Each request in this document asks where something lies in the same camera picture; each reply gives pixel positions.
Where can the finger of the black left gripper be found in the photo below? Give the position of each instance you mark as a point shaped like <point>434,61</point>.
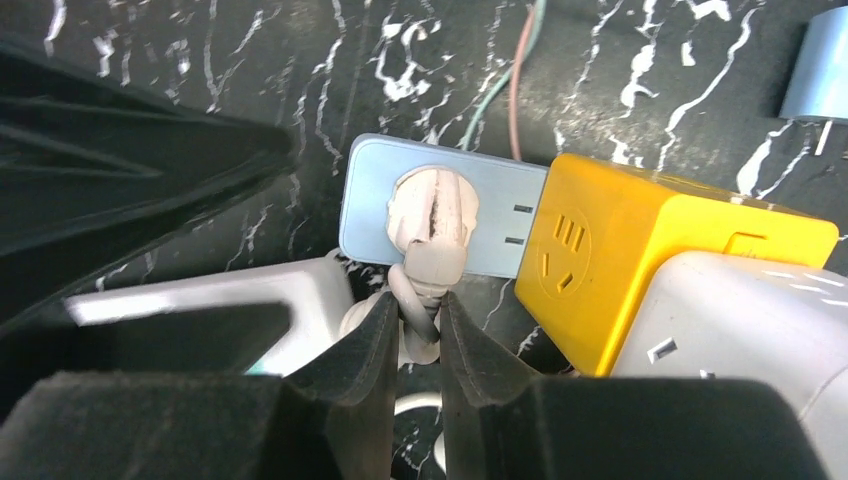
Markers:
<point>91,171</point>

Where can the white colourful power strip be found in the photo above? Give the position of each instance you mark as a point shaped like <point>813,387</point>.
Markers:
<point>269,320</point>

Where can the light blue usb charger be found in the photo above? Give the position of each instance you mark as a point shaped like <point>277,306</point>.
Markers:
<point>817,90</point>

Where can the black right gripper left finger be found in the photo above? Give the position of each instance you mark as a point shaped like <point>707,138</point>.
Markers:
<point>331,419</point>

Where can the white yellow cube adapter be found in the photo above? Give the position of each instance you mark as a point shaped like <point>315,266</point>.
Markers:
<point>635,273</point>

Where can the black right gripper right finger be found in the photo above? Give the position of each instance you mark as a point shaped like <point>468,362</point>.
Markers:
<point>504,420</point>

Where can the light blue power strip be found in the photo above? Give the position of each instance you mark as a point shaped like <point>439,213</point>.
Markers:
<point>509,193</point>

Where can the white strip power plug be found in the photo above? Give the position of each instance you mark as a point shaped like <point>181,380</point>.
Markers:
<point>431,217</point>

